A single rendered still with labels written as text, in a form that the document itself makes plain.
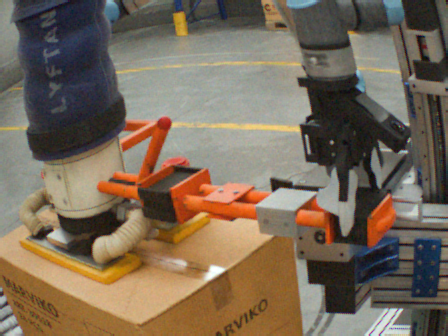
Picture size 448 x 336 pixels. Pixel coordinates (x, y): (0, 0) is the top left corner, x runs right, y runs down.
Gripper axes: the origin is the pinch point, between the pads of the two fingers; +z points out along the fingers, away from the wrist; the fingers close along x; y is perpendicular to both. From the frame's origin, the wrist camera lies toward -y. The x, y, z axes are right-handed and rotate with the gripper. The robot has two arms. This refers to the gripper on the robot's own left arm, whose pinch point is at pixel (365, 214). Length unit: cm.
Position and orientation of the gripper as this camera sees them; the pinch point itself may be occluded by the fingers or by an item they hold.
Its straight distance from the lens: 102.2
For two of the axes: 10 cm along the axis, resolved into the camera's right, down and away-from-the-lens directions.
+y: -7.6, -0.8, 6.4
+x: -6.2, 3.8, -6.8
